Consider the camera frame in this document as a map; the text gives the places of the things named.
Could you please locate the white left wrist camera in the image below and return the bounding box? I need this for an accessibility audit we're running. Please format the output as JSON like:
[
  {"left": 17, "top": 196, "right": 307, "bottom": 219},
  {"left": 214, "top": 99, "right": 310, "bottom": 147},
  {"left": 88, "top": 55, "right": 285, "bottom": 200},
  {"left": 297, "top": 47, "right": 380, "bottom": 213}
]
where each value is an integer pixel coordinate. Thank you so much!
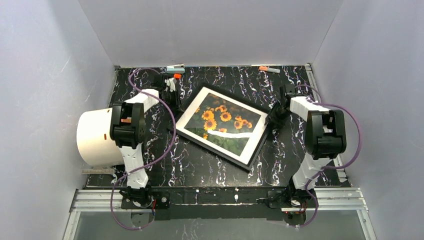
[{"left": 166, "top": 77, "right": 176, "bottom": 92}]

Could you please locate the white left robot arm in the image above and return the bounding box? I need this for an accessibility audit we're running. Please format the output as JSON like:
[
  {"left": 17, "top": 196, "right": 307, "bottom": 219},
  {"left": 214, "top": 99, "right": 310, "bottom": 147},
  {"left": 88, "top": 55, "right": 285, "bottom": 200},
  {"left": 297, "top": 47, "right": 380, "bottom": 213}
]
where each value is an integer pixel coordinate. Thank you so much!
[{"left": 109, "top": 73, "right": 182, "bottom": 190}]

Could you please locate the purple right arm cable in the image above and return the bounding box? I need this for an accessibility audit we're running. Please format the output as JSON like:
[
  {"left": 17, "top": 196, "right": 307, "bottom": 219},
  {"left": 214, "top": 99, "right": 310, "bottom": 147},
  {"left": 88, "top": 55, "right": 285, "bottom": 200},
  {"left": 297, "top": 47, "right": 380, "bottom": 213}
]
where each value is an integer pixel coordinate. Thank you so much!
[{"left": 284, "top": 84, "right": 363, "bottom": 229}]

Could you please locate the black orange marker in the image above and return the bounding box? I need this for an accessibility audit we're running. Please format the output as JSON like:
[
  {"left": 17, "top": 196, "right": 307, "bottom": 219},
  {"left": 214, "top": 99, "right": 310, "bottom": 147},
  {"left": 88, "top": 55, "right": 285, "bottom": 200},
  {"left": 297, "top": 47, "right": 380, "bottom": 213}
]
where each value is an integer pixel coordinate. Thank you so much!
[{"left": 173, "top": 73, "right": 182, "bottom": 80}]

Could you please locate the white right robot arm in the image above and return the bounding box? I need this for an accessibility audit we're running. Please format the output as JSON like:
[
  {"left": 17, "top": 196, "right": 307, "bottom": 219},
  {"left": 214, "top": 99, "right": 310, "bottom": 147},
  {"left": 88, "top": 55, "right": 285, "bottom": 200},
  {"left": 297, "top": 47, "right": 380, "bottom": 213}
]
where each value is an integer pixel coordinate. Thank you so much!
[{"left": 266, "top": 84, "right": 347, "bottom": 191}]

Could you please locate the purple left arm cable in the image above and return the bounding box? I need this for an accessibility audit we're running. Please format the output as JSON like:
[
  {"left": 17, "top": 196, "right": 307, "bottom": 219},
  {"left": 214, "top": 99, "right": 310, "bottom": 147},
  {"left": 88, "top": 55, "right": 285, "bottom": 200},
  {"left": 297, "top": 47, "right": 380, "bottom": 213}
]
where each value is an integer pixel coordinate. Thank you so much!
[{"left": 109, "top": 67, "right": 178, "bottom": 232}]

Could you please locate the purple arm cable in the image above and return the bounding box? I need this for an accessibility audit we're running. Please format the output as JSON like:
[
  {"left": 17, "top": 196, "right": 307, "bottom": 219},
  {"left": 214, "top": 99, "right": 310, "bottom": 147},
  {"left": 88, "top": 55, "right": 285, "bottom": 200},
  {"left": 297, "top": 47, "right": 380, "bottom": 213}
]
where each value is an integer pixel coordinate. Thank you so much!
[
  {"left": 109, "top": 67, "right": 178, "bottom": 232},
  {"left": 284, "top": 84, "right": 363, "bottom": 229}
]

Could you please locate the aluminium rail frame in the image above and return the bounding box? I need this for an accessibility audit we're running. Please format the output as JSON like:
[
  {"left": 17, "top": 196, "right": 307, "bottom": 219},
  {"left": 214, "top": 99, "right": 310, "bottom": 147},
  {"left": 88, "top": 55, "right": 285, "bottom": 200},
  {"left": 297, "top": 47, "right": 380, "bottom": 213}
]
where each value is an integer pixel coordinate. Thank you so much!
[{"left": 63, "top": 187, "right": 376, "bottom": 240}]

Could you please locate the sunflower photo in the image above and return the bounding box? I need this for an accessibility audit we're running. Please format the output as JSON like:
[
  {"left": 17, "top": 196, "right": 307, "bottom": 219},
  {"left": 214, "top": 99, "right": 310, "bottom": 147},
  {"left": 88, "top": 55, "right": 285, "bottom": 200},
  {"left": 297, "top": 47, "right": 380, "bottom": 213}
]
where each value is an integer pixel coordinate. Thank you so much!
[{"left": 180, "top": 90, "right": 263, "bottom": 157}]

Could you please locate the white cylinder orange lid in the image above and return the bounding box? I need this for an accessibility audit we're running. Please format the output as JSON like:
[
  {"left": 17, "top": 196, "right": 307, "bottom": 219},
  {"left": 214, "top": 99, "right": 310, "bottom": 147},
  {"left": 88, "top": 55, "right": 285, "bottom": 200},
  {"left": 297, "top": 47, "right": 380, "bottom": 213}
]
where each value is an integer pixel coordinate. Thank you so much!
[{"left": 76, "top": 108, "right": 124, "bottom": 167}]

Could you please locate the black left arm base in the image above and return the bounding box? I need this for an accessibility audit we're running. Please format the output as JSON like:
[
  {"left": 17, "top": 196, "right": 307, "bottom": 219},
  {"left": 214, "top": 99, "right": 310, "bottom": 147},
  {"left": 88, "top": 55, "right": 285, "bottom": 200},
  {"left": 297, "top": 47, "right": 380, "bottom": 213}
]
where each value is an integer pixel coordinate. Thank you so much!
[{"left": 119, "top": 185, "right": 170, "bottom": 210}]

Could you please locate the orange white marker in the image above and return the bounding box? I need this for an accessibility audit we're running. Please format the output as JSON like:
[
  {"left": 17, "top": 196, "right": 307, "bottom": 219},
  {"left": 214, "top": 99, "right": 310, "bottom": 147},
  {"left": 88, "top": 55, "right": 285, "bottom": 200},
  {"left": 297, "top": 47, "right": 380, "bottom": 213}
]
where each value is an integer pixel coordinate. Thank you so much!
[{"left": 258, "top": 66, "right": 281, "bottom": 74}]

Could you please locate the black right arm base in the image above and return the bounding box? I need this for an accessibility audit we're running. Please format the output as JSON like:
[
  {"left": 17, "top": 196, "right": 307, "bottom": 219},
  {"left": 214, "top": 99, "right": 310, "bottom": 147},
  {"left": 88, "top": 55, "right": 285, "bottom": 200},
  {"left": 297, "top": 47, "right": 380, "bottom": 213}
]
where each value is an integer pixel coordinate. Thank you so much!
[{"left": 255, "top": 184, "right": 319, "bottom": 211}]

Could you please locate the wooden ruler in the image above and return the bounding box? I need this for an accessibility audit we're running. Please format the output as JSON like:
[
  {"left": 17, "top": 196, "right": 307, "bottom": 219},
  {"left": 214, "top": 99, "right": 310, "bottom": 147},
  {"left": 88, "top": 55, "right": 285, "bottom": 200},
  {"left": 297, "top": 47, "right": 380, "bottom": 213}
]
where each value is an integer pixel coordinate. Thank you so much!
[{"left": 81, "top": 168, "right": 115, "bottom": 175}]

